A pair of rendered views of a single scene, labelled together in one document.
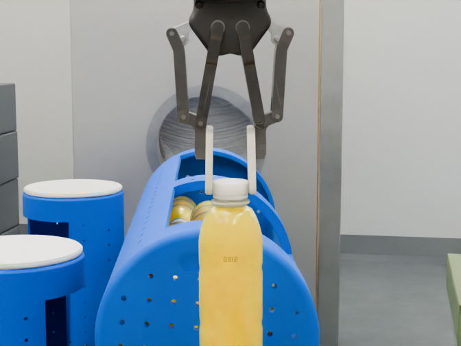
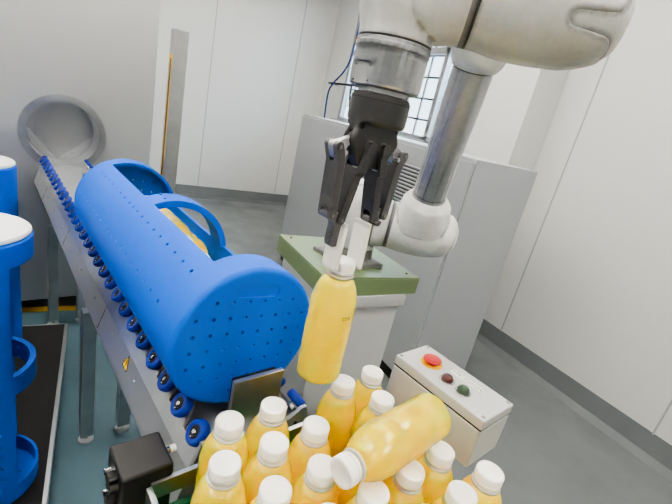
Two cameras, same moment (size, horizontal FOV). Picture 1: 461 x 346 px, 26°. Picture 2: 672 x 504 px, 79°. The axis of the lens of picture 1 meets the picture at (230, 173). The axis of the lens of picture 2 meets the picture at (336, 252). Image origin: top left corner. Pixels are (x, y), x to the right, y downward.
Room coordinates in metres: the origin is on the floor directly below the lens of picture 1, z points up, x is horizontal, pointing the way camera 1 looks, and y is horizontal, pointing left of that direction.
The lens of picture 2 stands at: (0.64, 0.38, 1.51)
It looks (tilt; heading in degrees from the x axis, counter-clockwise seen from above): 18 degrees down; 318
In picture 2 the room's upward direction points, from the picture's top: 13 degrees clockwise
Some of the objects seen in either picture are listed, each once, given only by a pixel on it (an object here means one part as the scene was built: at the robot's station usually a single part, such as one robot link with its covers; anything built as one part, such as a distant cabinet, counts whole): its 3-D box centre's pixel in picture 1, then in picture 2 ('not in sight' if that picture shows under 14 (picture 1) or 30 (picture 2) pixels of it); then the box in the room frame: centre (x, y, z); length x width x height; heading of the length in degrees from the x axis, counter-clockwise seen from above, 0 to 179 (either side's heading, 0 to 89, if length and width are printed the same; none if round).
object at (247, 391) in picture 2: not in sight; (252, 400); (1.16, 0.03, 0.99); 0.10 x 0.02 x 0.12; 91
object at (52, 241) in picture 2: not in sight; (52, 276); (3.19, 0.15, 0.31); 0.06 x 0.06 x 0.63; 1
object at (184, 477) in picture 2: not in sight; (272, 441); (1.08, 0.03, 0.96); 0.40 x 0.01 x 0.03; 91
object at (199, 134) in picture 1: (191, 134); (328, 227); (1.04, 0.04, 1.37); 0.03 x 0.01 x 0.05; 91
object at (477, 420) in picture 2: not in sight; (444, 399); (0.96, -0.27, 1.05); 0.20 x 0.10 x 0.10; 1
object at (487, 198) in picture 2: not in sight; (367, 227); (2.86, -1.89, 0.72); 2.15 x 0.54 x 1.45; 171
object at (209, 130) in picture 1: (208, 159); (334, 245); (1.04, 0.02, 1.34); 0.03 x 0.01 x 0.07; 1
